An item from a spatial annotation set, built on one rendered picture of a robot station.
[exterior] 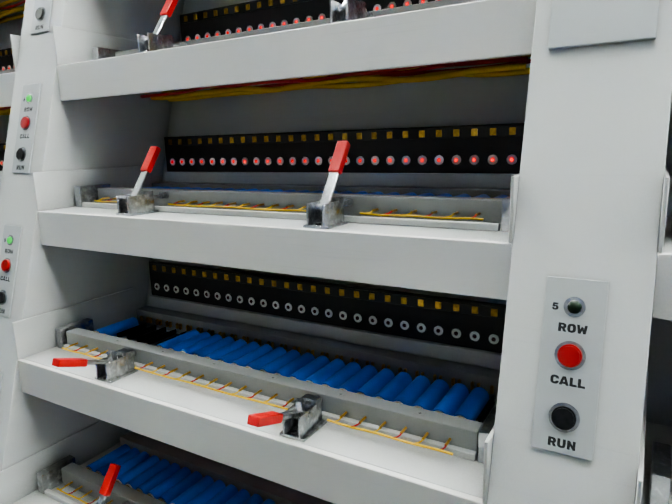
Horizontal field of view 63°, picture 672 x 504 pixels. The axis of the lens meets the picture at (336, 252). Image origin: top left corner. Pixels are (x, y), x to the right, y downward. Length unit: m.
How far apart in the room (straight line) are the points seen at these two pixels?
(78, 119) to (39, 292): 0.24
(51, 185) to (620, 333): 0.69
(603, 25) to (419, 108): 0.30
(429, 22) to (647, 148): 0.20
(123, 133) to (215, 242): 0.36
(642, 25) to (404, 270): 0.24
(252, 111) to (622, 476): 0.65
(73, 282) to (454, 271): 0.57
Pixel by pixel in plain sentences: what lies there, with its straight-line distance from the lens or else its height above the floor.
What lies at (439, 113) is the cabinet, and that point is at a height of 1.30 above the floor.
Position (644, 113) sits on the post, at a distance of 0.44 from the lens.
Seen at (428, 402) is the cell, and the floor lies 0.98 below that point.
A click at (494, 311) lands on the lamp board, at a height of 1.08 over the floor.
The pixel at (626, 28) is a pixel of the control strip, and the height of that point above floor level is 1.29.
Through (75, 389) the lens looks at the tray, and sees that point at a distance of 0.74.
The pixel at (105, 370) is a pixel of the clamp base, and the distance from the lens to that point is 0.69.
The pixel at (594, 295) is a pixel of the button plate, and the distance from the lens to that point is 0.42.
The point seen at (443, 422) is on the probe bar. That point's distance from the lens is 0.50.
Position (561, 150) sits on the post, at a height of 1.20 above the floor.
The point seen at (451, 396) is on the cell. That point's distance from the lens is 0.56.
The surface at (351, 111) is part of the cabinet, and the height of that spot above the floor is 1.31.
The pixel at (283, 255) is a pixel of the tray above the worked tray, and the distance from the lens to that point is 0.52.
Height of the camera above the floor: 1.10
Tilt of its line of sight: 2 degrees up
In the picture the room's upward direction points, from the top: 6 degrees clockwise
